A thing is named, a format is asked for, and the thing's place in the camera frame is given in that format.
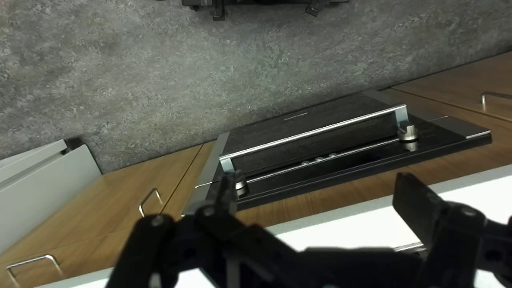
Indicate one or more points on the silver oven door handle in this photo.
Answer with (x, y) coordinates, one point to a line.
(298, 147)

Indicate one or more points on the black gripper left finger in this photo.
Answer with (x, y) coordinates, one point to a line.
(228, 251)

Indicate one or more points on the wooden cabinet right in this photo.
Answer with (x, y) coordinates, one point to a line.
(482, 91)

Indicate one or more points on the wooden cabinet drawers left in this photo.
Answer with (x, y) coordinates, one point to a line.
(90, 231)

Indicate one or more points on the black oven door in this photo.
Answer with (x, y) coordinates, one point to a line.
(431, 135)

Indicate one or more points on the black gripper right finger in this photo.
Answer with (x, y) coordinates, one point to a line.
(460, 240)

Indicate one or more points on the white appliance panel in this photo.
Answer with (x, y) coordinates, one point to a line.
(38, 183)

